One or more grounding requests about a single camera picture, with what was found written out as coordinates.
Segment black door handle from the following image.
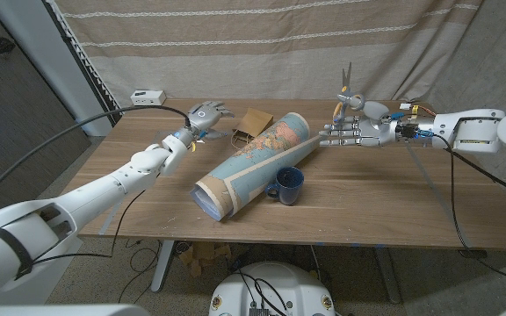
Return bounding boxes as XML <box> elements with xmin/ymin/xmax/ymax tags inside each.
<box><xmin>0</xmin><ymin>37</ymin><xmax>17</xmax><ymax>56</ymax></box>

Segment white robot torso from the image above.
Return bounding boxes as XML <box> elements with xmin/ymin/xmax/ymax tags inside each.
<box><xmin>208</xmin><ymin>262</ymin><xmax>336</xmax><ymax>316</ymax></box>

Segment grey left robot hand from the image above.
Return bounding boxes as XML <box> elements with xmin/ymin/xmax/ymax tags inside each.
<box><xmin>181</xmin><ymin>100</ymin><xmax>236</xmax><ymax>145</ymax></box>

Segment white table leg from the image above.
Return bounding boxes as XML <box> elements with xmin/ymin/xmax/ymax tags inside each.
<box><xmin>373</xmin><ymin>246</ymin><xmax>402</xmax><ymax>305</ymax></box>
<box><xmin>150</xmin><ymin>240</ymin><xmax>176</xmax><ymax>294</ymax></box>

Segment brown paper bag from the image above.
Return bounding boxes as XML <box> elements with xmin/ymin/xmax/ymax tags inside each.
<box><xmin>230</xmin><ymin>107</ymin><xmax>275</xmax><ymax>153</ymax></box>

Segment grey orange scissors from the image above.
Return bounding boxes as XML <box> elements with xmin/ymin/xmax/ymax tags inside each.
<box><xmin>332</xmin><ymin>61</ymin><xmax>365</xmax><ymax>125</ymax></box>

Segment white power strip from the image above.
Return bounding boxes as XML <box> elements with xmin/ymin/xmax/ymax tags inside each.
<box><xmin>130</xmin><ymin>90</ymin><xmax>168</xmax><ymax>107</ymax></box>

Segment beige striped curtain backdrop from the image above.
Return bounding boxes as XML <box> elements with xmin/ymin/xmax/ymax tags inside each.
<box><xmin>53</xmin><ymin>0</ymin><xmax>485</xmax><ymax>113</ymax></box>

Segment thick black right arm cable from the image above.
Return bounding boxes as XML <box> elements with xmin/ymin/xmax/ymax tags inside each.
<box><xmin>432</xmin><ymin>133</ymin><xmax>506</xmax><ymax>204</ymax></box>

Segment dark textured door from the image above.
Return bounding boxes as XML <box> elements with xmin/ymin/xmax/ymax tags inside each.
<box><xmin>0</xmin><ymin>0</ymin><xmax>91</xmax><ymax>219</ymax></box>

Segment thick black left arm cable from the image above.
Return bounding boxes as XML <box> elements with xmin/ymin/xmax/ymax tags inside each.
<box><xmin>0</xmin><ymin>104</ymin><xmax>192</xmax><ymax>212</ymax></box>

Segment cardboard scraps pile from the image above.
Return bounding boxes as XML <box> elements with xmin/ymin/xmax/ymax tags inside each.
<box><xmin>177</xmin><ymin>241</ymin><xmax>233</xmax><ymax>278</ymax></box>

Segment dark blue mug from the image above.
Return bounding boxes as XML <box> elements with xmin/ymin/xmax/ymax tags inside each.
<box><xmin>264</xmin><ymin>166</ymin><xmax>306</xmax><ymax>206</ymax></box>

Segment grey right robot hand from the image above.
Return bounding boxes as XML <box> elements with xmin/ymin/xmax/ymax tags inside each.
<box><xmin>317</xmin><ymin>100</ymin><xmax>399</xmax><ymax>148</ymax></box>

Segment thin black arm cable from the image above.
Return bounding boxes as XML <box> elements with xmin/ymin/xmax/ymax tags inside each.
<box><xmin>31</xmin><ymin>188</ymin><xmax>148</xmax><ymax>267</ymax></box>
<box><xmin>448</xmin><ymin>148</ymin><xmax>506</xmax><ymax>286</ymax></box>

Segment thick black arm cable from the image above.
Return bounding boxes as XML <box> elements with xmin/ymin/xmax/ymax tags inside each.
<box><xmin>432</xmin><ymin>133</ymin><xmax>506</xmax><ymax>204</ymax></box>
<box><xmin>0</xmin><ymin>104</ymin><xmax>192</xmax><ymax>212</ymax></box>

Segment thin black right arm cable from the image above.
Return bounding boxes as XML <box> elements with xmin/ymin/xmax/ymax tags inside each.
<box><xmin>448</xmin><ymin>148</ymin><xmax>506</xmax><ymax>286</ymax></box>

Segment white door frame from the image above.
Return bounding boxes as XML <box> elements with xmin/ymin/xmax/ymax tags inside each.
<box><xmin>0</xmin><ymin>0</ymin><xmax>113</xmax><ymax>137</ymax></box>

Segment black torso cable loop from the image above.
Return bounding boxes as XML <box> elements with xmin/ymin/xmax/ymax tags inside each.
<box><xmin>236</xmin><ymin>271</ymin><xmax>290</xmax><ymax>313</ymax></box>

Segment rolled world map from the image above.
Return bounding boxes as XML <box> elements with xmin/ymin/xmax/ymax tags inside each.
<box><xmin>190</xmin><ymin>112</ymin><xmax>325</xmax><ymax>222</ymax></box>

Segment black triangle-patterned trim strip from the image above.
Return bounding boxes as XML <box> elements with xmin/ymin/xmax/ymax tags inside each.
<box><xmin>44</xmin><ymin>0</ymin><xmax>125</xmax><ymax>126</ymax></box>

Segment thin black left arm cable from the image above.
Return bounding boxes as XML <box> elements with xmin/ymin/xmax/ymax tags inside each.
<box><xmin>31</xmin><ymin>188</ymin><xmax>148</xmax><ymax>267</ymax></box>

